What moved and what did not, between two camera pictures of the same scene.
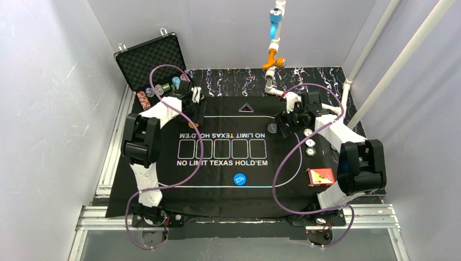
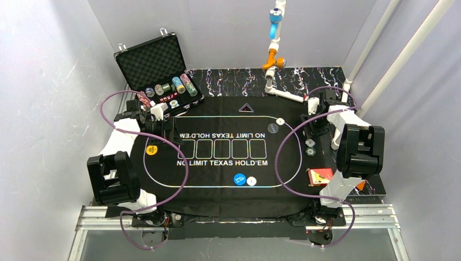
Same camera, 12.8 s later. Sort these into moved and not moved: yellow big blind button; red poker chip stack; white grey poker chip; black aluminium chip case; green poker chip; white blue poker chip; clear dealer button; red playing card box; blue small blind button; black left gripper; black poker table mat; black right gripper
Moved: black right gripper; black left gripper; white grey poker chip; yellow big blind button
Not moved: blue small blind button; black aluminium chip case; white blue poker chip; clear dealer button; red poker chip stack; green poker chip; black poker table mat; red playing card box
